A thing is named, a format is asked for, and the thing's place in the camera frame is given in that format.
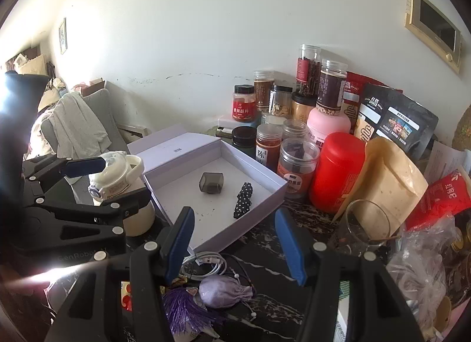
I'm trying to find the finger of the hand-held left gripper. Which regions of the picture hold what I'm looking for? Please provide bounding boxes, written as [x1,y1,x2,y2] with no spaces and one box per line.
[24,191,152,254]
[23,154,106,199]

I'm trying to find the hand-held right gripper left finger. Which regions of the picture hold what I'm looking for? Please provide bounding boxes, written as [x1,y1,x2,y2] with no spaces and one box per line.
[44,206,195,342]

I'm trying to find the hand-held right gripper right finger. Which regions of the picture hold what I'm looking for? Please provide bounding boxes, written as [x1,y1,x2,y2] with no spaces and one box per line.
[274,207,427,342]

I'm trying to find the cream water bottle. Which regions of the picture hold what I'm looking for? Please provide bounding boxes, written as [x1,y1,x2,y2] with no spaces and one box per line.
[87,151,156,237]

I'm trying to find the purple drawstring pouch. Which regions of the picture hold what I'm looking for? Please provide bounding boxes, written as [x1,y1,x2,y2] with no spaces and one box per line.
[199,275,255,309]

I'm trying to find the white cloth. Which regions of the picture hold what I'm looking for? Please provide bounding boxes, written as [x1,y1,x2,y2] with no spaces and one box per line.
[48,92,111,160]

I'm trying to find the grey chair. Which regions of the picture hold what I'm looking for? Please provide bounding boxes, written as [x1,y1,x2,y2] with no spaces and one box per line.
[40,88,129,160]

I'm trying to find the purple tassel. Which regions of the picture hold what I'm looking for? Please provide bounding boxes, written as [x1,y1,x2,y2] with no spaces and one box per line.
[162,287,225,337]

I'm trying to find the black polka dot cloth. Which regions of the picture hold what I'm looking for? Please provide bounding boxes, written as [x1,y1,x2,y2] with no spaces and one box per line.
[233,181,254,219]

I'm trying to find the small grey plastic case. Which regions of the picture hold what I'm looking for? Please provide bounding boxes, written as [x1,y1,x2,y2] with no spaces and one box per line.
[199,171,225,194]

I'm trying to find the clear glass cup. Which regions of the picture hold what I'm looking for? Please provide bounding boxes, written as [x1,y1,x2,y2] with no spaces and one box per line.
[327,200,402,265]

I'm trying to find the red and white packet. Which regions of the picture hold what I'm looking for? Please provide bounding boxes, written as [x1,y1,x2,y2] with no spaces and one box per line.
[120,281,133,311]

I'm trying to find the clear jar with orange label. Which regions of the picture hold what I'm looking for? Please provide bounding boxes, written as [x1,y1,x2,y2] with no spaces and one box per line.
[277,138,321,199]

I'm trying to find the cardboard box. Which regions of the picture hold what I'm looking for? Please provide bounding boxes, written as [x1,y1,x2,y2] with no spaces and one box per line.
[79,77,107,98]

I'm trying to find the white carton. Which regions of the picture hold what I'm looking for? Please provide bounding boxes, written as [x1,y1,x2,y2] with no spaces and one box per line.
[336,279,350,342]

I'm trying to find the red canister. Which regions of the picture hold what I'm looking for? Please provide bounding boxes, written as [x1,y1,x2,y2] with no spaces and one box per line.
[309,132,369,215]

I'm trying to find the orange jar with white label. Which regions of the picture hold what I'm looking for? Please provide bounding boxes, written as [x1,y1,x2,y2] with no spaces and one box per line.
[256,123,283,173]

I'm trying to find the dark green jar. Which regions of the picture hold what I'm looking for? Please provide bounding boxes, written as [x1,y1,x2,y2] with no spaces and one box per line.
[231,126,257,160]

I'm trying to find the empty clear plastic jar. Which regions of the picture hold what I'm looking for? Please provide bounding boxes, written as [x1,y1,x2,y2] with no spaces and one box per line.
[282,119,308,144]

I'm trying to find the kraft paper bag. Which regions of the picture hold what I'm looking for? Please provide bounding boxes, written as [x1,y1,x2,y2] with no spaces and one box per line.
[331,136,429,237]

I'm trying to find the clear plastic bag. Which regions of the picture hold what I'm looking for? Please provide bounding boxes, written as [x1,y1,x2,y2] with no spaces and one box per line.
[384,213,460,339]

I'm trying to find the pink canister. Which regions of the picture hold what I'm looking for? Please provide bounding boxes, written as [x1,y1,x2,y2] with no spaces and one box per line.
[306,106,352,151]

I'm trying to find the white lid jar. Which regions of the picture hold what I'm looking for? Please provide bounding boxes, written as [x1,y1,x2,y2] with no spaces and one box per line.
[261,114,286,127]

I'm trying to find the flat white box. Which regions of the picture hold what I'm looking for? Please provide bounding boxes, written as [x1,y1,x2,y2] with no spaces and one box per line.
[217,115,258,140]

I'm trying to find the yellow jar with black lid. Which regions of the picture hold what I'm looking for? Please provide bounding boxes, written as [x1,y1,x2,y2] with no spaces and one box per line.
[291,92,318,123]

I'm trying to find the black lid jar of slices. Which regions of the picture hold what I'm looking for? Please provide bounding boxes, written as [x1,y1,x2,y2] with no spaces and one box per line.
[268,85,293,117]

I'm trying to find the red label seasoning jar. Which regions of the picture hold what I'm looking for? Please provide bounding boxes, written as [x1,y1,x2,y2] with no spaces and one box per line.
[232,85,256,123]

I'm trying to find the red snack packet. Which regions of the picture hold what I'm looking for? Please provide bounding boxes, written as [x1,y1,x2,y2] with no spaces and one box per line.
[405,170,471,230]

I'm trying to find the brown jar with clear lid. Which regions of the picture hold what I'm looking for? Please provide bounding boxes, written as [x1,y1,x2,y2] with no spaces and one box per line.
[253,70,276,111]

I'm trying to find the tall jar with dark label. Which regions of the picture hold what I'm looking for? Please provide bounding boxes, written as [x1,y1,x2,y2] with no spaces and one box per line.
[316,58,349,117]

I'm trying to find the black oat bag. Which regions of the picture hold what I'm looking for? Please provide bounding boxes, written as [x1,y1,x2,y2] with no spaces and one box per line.
[355,83,439,160]

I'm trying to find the red food bag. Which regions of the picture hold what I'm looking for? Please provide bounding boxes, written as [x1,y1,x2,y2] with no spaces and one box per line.
[344,71,403,133]

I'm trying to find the white paper sheet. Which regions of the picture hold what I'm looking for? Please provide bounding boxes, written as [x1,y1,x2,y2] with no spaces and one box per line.
[423,140,468,184]

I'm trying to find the tall jar with red label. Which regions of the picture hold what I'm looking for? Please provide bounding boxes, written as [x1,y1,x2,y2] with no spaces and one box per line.
[295,44,322,97]

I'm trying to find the woven straw item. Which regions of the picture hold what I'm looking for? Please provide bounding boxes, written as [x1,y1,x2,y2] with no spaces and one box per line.
[447,106,471,151]

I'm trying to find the white cable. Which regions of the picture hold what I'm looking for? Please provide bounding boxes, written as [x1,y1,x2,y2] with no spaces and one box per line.
[180,251,229,277]

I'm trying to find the small wall picture frame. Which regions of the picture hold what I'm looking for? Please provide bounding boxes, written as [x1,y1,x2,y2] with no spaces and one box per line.
[58,18,68,54]

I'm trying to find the gold framed wall panel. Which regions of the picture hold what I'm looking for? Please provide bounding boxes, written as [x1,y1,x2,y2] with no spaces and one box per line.
[405,0,462,75]

